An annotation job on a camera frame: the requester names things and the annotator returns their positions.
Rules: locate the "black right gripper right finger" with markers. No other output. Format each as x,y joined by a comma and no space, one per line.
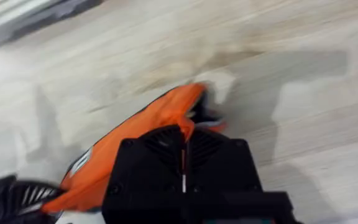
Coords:
219,168

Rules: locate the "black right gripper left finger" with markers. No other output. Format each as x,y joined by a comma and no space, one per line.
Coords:
145,174

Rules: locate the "orange soft zip bag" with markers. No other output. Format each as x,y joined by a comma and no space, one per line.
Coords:
120,149

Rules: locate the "dark grey bar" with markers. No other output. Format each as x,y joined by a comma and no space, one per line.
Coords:
36,18

